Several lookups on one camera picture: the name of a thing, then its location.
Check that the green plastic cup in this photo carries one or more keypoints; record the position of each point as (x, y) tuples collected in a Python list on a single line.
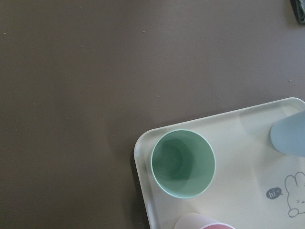
[(183, 163)]

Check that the pink plastic cup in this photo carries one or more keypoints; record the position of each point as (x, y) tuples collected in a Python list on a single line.
[(198, 221)]

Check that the blue plastic cup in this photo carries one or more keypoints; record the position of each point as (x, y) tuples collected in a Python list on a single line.
[(288, 135)]

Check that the cream serving tray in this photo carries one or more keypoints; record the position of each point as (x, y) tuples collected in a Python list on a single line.
[(249, 189)]

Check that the gray folded cloth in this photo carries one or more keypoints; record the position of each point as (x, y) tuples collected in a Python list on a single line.
[(298, 7)]

